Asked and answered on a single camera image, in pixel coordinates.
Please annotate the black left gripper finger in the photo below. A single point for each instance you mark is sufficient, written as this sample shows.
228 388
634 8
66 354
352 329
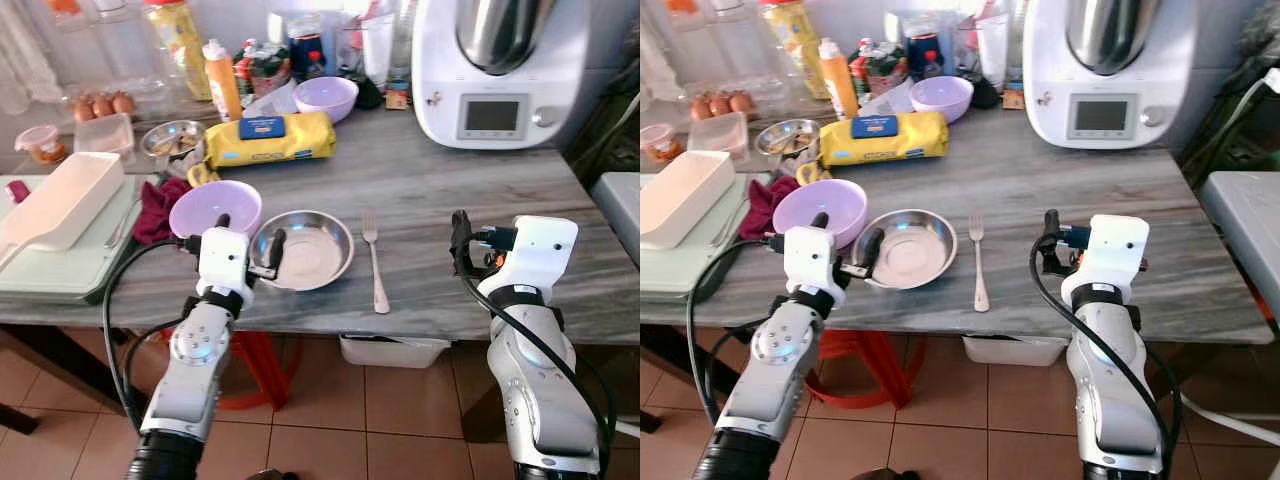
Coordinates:
871 250
821 220
274 248
222 220

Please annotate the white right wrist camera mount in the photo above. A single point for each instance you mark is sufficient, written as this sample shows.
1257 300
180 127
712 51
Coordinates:
540 250
1118 250

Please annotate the orange sauce squeeze bottle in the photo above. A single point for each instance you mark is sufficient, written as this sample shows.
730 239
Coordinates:
222 90
838 88

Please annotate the white curtain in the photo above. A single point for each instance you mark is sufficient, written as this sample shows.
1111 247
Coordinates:
650 50
20 55

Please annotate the yellow oil bottle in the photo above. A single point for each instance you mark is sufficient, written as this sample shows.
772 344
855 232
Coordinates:
180 45
797 40

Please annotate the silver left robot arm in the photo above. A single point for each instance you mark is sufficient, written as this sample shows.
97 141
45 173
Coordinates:
775 345
195 345

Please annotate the small dark red item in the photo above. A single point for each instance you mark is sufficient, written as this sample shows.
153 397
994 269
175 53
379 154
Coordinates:
17 190

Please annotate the green red snack packet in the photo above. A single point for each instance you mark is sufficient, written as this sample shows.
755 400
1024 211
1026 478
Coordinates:
268 70
885 68

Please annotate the white rectangular plastic tub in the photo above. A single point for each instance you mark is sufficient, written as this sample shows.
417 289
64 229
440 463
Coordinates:
685 195
60 200

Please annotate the clear plastic egg tray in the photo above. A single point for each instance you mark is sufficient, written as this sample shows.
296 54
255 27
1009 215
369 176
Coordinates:
160 100
775 98

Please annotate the dark blue jar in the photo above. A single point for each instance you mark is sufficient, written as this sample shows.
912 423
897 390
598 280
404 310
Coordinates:
922 50
305 50

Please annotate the white paper sheet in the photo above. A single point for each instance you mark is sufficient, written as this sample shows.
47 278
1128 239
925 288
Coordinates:
885 103
270 105

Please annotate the red plastic stool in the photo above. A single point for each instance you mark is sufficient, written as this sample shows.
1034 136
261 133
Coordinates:
262 365
880 365

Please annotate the metal fork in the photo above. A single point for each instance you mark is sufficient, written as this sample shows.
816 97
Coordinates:
979 270
375 265

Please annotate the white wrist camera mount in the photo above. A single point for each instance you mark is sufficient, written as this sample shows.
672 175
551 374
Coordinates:
540 250
222 260
812 262
1118 250

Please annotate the white plastic bin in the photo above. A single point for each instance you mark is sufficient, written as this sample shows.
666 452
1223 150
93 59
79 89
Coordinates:
1015 351
395 352

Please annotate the yellow kitchen wipes pack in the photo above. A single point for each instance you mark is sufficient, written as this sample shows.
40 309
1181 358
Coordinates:
915 140
300 140

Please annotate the thin metal utensil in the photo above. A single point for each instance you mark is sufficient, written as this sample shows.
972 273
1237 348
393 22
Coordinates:
122 228
730 225

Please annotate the purple plastic bowl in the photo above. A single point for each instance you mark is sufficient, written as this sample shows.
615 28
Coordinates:
940 100
325 100
205 205
815 205

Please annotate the clear lidded plastic container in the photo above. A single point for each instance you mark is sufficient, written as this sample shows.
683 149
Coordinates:
105 135
718 135

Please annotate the small black pouch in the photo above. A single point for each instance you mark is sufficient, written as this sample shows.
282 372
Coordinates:
366 93
983 93

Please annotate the small steel bowl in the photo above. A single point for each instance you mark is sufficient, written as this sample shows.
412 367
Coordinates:
785 138
172 140

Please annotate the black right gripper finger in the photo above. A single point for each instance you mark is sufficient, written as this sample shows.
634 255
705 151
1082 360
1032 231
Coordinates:
1052 226
461 230

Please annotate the white kitchen cooking machine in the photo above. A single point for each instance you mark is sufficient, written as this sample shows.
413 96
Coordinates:
1045 60
440 60

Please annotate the grey white side table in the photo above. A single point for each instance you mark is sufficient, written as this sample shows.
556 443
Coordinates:
620 205
1245 215

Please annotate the small orange box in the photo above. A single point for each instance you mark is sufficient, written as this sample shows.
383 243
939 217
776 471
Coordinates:
398 97
1013 96

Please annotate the shallow steel plate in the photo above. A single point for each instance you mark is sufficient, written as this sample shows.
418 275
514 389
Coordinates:
915 250
315 250

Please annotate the tall clear glass container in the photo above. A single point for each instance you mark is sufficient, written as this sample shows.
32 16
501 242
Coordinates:
992 45
378 45

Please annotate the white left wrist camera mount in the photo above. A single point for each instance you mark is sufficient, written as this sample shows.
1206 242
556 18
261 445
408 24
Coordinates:
222 260
812 262

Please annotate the black robot foot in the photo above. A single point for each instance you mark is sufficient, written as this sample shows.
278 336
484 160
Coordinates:
270 475
878 475

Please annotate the maroon cloth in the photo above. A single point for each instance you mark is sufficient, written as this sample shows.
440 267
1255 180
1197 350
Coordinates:
765 205
155 215

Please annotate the small plastic food cup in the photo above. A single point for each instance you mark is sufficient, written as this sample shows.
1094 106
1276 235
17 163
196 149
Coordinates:
662 145
42 148

